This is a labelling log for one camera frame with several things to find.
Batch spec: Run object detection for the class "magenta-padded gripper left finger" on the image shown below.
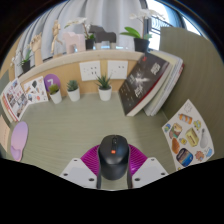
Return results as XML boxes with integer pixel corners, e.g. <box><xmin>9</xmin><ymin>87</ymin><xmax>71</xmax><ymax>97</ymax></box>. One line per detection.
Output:
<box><xmin>59</xmin><ymin>143</ymin><xmax>103</xmax><ymax>190</ymax></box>

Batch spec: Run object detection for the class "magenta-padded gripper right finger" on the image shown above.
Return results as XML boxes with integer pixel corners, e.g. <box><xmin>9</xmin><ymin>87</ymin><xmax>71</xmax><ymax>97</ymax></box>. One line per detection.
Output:
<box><xmin>126</xmin><ymin>143</ymin><xmax>169</xmax><ymax>189</ymax></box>

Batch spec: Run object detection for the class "black computer mouse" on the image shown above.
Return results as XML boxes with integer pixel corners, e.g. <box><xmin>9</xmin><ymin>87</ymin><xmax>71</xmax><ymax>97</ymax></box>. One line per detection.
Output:
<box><xmin>97</xmin><ymin>134</ymin><xmax>130</xmax><ymax>182</ymax></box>

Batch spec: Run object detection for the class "lilac round mouse pad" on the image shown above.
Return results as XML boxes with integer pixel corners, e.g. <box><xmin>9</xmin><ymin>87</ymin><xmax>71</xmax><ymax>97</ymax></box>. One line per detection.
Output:
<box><xmin>9</xmin><ymin>120</ymin><xmax>30</xmax><ymax>163</ymax></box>

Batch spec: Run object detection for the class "food sticker sheet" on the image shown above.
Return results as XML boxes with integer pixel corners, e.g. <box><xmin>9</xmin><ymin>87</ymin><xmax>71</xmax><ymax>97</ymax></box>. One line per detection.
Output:
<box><xmin>161</xmin><ymin>98</ymin><xmax>215</xmax><ymax>172</ymax></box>

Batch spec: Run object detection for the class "small succulent in white pot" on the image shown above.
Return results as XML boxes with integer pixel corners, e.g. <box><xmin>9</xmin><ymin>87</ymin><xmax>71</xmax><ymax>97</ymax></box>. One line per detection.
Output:
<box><xmin>47</xmin><ymin>83</ymin><xmax>63</xmax><ymax>105</ymax></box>
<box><xmin>94</xmin><ymin>73</ymin><xmax>114</xmax><ymax>102</ymax></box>
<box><xmin>66</xmin><ymin>79</ymin><xmax>81</xmax><ymax>103</ymax></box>

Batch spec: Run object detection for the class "tan notebook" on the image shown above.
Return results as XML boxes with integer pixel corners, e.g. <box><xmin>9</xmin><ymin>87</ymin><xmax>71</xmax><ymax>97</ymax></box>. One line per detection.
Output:
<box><xmin>0</xmin><ymin>114</ymin><xmax>12</xmax><ymax>153</ymax></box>

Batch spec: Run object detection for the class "black cover book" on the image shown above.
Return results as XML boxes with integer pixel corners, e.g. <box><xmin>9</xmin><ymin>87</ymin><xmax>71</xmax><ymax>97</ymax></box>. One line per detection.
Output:
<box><xmin>118</xmin><ymin>51</ymin><xmax>171</xmax><ymax>117</ymax></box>

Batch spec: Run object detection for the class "red-edged white book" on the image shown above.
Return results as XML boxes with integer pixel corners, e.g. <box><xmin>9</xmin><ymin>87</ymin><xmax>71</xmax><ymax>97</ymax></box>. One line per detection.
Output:
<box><xmin>151</xmin><ymin>54</ymin><xmax>185</xmax><ymax>117</ymax></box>

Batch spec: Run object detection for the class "white assorted sticker sheet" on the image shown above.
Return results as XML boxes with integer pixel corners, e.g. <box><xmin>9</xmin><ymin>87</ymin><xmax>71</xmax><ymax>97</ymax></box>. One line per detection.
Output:
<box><xmin>22</xmin><ymin>75</ymin><xmax>50</xmax><ymax>105</ymax></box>

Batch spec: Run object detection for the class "red and white magazine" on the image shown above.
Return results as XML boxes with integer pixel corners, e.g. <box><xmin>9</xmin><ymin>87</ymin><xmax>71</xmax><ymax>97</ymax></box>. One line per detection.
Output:
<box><xmin>0</xmin><ymin>78</ymin><xmax>31</xmax><ymax>123</ymax></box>

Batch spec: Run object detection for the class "light wooden desk shelf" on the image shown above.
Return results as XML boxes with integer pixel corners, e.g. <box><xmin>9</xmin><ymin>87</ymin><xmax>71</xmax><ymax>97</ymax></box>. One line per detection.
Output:
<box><xmin>16</xmin><ymin>49</ymin><xmax>146</xmax><ymax>98</ymax></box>

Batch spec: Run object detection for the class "pink horse figure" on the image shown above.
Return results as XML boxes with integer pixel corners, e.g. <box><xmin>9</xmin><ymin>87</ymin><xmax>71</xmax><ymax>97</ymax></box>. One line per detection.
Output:
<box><xmin>62</xmin><ymin>30</ymin><xmax>87</xmax><ymax>55</ymax></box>

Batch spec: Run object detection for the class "wooden hand model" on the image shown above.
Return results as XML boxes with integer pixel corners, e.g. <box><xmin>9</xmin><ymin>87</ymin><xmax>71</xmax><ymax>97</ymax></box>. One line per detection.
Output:
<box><xmin>29</xmin><ymin>32</ymin><xmax>44</xmax><ymax>67</ymax></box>

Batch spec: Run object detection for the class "dark horse figure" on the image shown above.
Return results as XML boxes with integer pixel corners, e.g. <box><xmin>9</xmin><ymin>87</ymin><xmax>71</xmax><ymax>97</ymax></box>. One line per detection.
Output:
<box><xmin>88</xmin><ymin>24</ymin><xmax>118</xmax><ymax>50</ymax></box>

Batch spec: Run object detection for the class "wooden artist mannequin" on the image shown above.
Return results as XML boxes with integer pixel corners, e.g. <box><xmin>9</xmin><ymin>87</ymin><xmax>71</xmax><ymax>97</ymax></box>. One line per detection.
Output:
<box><xmin>49</xmin><ymin>19</ymin><xmax>64</xmax><ymax>56</ymax></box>

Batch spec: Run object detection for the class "grey curtain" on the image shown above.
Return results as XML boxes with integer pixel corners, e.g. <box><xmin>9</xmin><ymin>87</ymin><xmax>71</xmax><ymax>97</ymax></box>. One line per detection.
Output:
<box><xmin>14</xmin><ymin>0</ymin><xmax>149</xmax><ymax>78</ymax></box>

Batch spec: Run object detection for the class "white wall power outlet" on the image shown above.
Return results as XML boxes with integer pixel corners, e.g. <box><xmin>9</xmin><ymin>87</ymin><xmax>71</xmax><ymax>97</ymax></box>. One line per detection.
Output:
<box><xmin>78</xmin><ymin>60</ymin><xmax>102</xmax><ymax>82</ymax></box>
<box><xmin>106</xmin><ymin>59</ymin><xmax>129</xmax><ymax>80</ymax></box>

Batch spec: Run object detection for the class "glass window with dark frame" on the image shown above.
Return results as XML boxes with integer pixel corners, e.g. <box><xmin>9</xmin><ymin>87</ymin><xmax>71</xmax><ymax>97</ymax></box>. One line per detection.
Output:
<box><xmin>144</xmin><ymin>0</ymin><xmax>204</xmax><ymax>51</ymax></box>

